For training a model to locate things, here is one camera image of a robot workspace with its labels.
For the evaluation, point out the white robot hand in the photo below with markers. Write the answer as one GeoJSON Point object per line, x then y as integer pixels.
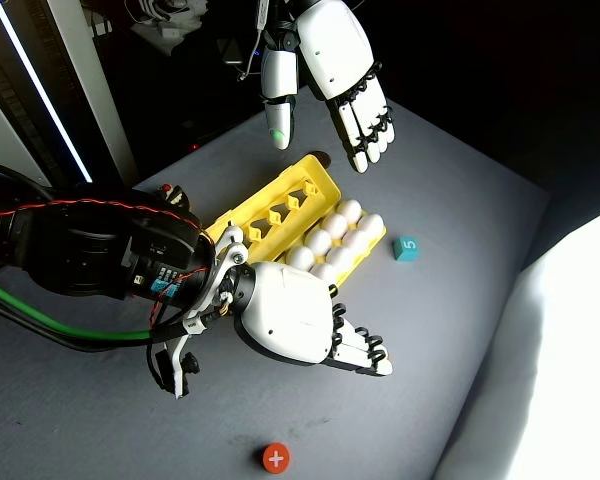
{"type": "Point", "coordinates": [285, 310]}
{"type": "Point", "coordinates": [335, 45]}

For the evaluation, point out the white cloth backdrop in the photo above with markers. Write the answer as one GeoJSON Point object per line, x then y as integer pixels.
{"type": "Point", "coordinates": [570, 350]}

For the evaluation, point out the black phone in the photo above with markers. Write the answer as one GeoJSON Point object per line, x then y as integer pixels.
{"type": "Point", "coordinates": [230, 51]}

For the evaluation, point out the white light strip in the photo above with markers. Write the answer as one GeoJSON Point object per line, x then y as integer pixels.
{"type": "Point", "coordinates": [42, 90]}

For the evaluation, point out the dark round toy disc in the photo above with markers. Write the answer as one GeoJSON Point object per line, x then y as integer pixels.
{"type": "Point", "coordinates": [322, 157]}

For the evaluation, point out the white upright panel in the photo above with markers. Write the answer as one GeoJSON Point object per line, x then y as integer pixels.
{"type": "Point", "coordinates": [95, 90]}

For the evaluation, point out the red round plus block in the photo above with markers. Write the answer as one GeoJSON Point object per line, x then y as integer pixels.
{"type": "Point", "coordinates": [276, 458]}

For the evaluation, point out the teal number cube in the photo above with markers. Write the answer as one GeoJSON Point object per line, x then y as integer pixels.
{"type": "Point", "coordinates": [406, 248]}

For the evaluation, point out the chocolate toy cake with cherry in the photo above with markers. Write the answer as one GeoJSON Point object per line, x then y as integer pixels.
{"type": "Point", "coordinates": [175, 195]}

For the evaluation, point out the yellow plastic egg box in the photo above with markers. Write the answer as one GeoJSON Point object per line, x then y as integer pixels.
{"type": "Point", "coordinates": [290, 180]}

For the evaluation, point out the grey table cloth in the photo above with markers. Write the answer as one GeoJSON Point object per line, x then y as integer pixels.
{"type": "Point", "coordinates": [430, 325]}

